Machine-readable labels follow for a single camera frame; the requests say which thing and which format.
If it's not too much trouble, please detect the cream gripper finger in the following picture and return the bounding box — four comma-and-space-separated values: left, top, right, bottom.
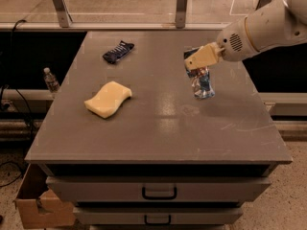
184, 42, 224, 71

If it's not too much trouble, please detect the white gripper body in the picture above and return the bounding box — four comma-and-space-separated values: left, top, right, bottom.
216, 17, 258, 61

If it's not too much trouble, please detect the redbull can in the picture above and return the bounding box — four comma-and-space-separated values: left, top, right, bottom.
183, 47, 216, 101

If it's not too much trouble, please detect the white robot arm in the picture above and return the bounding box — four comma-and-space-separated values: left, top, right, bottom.
185, 0, 307, 70

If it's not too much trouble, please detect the grey drawer cabinet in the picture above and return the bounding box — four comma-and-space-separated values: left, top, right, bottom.
26, 31, 292, 230

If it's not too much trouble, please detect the dark blue snack packet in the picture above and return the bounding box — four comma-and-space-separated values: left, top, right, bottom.
103, 40, 134, 64

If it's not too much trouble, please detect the yellow sponge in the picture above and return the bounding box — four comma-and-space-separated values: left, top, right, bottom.
84, 81, 132, 119

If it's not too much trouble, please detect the upper grey drawer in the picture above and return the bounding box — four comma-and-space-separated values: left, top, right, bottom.
46, 176, 271, 203

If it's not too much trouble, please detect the grey drawer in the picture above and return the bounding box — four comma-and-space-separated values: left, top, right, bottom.
46, 176, 271, 203
73, 208, 243, 226

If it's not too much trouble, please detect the clear plastic water bottle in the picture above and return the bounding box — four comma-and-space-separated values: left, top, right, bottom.
44, 67, 59, 93

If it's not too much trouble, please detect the lower grey drawer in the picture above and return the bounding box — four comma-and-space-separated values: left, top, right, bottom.
73, 208, 243, 226

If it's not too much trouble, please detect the cardboard box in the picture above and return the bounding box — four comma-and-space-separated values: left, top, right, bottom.
14, 165, 76, 229

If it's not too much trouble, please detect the middle metal railing post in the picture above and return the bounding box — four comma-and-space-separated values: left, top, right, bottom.
175, 0, 188, 29

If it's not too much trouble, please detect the left metal railing post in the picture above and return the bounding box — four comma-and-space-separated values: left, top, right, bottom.
52, 0, 72, 28

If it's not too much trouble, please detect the black cable left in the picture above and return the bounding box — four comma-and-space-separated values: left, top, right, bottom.
0, 18, 36, 139

